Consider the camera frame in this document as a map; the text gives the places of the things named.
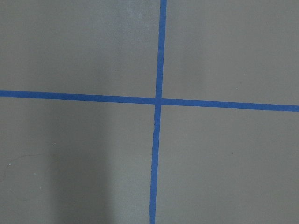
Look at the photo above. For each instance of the blue tape grid lines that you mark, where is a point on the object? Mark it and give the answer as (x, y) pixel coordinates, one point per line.
(157, 101)

